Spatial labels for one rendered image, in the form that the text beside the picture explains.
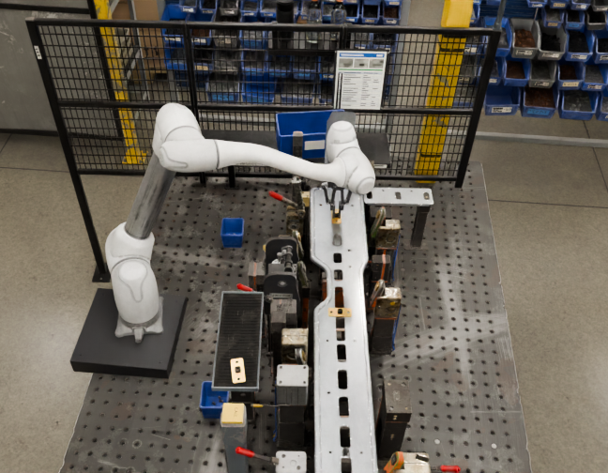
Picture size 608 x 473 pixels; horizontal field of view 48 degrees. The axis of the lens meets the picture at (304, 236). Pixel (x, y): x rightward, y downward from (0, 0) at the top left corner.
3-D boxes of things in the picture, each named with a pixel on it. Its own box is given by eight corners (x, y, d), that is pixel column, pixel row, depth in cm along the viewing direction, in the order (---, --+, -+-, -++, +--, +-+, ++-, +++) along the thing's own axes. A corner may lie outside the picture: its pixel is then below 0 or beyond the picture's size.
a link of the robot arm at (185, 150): (219, 147, 223) (209, 124, 232) (163, 151, 217) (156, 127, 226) (216, 179, 232) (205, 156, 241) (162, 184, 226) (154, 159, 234)
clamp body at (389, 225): (394, 289, 290) (405, 232, 265) (367, 288, 290) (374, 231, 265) (392, 272, 297) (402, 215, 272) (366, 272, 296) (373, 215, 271)
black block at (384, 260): (387, 313, 281) (396, 266, 260) (361, 312, 281) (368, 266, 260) (386, 297, 287) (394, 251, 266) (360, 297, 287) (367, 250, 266)
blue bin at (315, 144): (348, 156, 299) (350, 131, 290) (279, 160, 296) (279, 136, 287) (342, 132, 310) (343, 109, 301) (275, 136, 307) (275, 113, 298)
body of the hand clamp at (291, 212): (301, 274, 295) (303, 216, 269) (285, 273, 295) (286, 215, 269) (301, 264, 299) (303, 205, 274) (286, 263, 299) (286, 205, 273)
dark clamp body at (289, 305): (300, 379, 259) (303, 317, 231) (266, 378, 258) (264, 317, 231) (301, 355, 266) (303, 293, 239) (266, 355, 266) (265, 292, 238)
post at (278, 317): (285, 386, 256) (285, 322, 227) (271, 386, 256) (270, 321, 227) (285, 374, 259) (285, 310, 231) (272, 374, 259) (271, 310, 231)
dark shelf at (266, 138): (390, 169, 298) (391, 163, 296) (184, 165, 297) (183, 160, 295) (387, 137, 313) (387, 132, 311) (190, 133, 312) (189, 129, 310)
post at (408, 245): (428, 250, 306) (438, 203, 285) (403, 250, 306) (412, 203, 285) (426, 239, 310) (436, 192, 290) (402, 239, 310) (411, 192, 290)
